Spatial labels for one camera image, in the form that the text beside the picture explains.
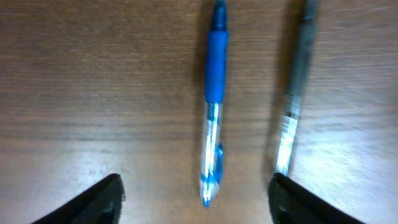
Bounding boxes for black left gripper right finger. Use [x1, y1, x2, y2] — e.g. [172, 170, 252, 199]
[268, 172, 363, 224]

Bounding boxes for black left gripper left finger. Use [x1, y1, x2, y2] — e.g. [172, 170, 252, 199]
[33, 174, 125, 224]

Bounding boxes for blue pen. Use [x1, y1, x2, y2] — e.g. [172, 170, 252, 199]
[200, 0, 229, 208]

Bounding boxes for dark grey pen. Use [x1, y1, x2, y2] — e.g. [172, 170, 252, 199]
[275, 0, 318, 176]

